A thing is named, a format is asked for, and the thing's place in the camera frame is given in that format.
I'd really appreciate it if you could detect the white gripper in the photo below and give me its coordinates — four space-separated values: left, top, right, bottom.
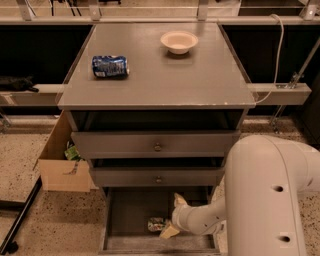
159 193 200 239

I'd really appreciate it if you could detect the green 7up can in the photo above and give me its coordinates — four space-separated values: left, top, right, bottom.
147 217 168 232

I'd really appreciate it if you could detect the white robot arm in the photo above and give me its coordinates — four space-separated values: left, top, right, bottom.
160 135 320 256

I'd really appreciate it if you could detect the grey bottom drawer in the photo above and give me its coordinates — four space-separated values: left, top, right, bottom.
99 187 219 256

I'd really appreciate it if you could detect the grey drawer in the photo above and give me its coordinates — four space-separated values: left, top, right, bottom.
99 187 219 256
90 167 224 187
71 131 240 160

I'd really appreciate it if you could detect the grey middle drawer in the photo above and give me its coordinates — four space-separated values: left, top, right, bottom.
90 167 224 187

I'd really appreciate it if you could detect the grey top drawer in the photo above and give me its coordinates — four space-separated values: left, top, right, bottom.
71 131 240 160

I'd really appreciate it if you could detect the grey drawer cabinet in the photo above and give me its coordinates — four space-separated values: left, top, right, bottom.
57 22 257 198

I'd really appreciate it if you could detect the blue pepsi can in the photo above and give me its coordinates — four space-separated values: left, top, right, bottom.
92 55 129 78

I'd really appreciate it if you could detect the green snack bag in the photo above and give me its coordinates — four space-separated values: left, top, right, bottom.
64 141 81 161

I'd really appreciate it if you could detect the cardboard box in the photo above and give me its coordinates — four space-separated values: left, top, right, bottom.
38 112 92 192

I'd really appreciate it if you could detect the black floor stand bar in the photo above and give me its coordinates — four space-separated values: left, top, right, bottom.
0 178 42 255

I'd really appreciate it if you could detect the white paper bowl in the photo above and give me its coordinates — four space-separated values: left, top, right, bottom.
160 31 198 55

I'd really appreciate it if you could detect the metal diagonal brace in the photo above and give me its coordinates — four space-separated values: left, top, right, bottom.
287 36 320 89

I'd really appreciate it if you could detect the black object on rail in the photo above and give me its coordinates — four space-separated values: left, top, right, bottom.
0 76 39 93

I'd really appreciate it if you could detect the white cable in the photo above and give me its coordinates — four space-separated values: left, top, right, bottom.
254 13 285 105

